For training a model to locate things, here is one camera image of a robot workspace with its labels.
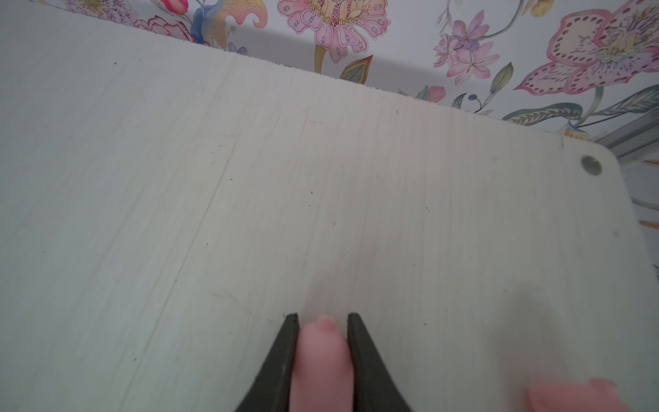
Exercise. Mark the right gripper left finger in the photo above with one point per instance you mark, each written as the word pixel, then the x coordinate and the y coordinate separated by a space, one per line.
pixel 270 390

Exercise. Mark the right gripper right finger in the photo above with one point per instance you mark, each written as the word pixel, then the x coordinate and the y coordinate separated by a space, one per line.
pixel 374 388

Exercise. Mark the small pink pig toy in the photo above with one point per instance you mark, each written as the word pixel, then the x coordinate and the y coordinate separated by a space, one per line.
pixel 323 374
pixel 596 395

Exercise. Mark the white two-tier shelf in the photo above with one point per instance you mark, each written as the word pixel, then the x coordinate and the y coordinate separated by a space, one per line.
pixel 164 206

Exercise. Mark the right aluminium corner post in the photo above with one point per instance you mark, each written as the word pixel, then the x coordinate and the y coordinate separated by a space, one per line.
pixel 634 140

